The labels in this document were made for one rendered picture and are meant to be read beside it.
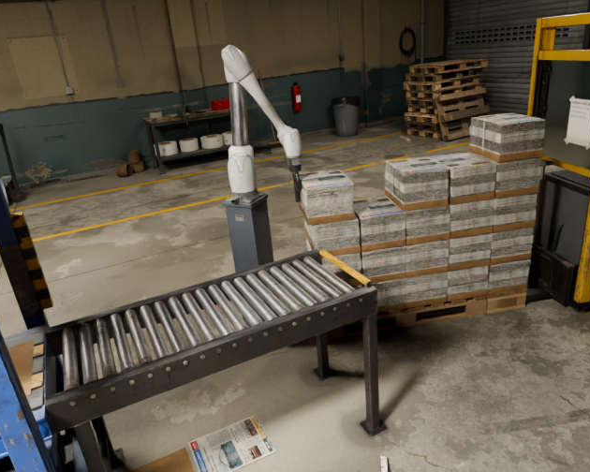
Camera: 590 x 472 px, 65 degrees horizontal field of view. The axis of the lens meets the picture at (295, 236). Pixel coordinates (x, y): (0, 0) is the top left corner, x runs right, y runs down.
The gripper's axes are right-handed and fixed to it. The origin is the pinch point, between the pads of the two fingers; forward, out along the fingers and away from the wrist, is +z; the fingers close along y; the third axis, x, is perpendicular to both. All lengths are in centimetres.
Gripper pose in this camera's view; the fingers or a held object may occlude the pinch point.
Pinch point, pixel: (297, 196)
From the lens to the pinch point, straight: 288.0
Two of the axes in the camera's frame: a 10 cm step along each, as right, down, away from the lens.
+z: 0.9, 9.2, 3.8
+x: -9.8, 1.4, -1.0
